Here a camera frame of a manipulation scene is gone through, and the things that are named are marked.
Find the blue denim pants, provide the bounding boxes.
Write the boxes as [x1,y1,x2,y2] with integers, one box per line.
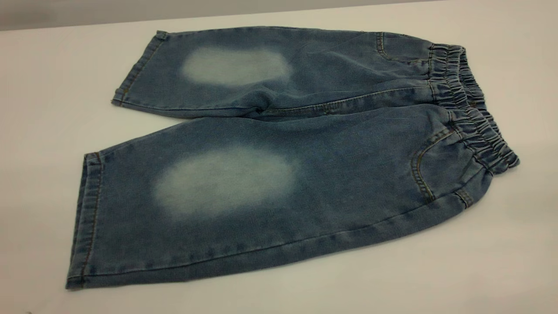
[65,25,521,290]

